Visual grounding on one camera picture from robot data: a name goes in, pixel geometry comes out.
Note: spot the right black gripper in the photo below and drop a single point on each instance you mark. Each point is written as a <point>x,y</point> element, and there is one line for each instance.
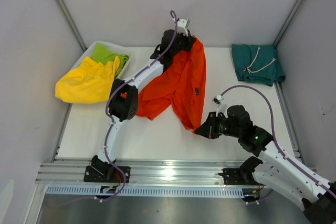
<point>208,128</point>

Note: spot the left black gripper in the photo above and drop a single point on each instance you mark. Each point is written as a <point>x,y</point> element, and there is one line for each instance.
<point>189,40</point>

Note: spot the orange shorts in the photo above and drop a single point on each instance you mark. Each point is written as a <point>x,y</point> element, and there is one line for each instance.
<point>182,87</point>

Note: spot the teal green shorts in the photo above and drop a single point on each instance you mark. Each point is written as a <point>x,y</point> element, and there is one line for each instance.
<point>257,64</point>

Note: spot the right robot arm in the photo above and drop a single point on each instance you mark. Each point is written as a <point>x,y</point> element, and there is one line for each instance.
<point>270,165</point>

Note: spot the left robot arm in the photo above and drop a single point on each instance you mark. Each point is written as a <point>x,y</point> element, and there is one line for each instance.
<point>123,103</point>

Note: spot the lime green shorts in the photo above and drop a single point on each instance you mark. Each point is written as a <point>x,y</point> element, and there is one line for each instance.
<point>102,54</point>

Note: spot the yellow shorts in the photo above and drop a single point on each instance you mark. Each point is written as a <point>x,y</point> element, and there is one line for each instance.
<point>88,83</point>

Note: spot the white plastic basket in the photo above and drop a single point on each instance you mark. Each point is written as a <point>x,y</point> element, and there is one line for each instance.
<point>115,48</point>

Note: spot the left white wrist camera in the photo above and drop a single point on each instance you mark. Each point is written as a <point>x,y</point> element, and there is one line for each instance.
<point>182,26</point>

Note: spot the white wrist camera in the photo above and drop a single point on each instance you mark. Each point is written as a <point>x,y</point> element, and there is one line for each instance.
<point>182,26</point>
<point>219,102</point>

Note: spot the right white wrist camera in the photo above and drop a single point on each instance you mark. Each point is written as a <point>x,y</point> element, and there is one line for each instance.
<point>219,102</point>

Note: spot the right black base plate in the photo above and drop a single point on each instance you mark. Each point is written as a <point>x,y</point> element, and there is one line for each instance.
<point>237,176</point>

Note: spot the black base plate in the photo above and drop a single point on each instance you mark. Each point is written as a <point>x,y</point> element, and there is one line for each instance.
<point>109,175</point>
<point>237,176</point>

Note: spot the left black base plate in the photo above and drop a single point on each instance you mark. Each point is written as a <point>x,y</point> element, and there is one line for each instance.
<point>109,175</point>

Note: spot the right aluminium frame post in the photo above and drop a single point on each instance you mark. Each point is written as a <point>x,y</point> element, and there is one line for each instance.
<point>294,11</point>

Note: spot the aluminium frame post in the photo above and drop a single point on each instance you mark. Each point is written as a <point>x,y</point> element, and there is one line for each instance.
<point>71,23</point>
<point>294,11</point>

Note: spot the left aluminium frame post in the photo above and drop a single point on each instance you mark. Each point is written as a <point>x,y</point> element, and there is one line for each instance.
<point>71,23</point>

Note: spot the aluminium mounting rail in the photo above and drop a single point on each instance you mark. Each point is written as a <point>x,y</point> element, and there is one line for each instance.
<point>171,173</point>

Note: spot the white slotted cable duct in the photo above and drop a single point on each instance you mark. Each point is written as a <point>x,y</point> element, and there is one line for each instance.
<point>150,191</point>

